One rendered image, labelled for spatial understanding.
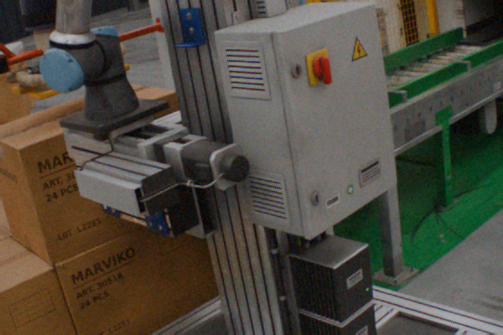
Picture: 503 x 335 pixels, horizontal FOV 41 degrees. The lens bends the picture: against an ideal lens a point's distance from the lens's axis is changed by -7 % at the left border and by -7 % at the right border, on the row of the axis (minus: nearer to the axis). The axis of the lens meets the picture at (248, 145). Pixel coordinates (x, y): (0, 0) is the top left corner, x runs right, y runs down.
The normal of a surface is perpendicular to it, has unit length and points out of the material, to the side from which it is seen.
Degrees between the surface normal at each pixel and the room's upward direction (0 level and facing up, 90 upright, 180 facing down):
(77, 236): 90
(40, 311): 90
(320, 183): 91
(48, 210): 90
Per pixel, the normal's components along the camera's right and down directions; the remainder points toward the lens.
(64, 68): -0.36, 0.47
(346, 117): 0.68, 0.11
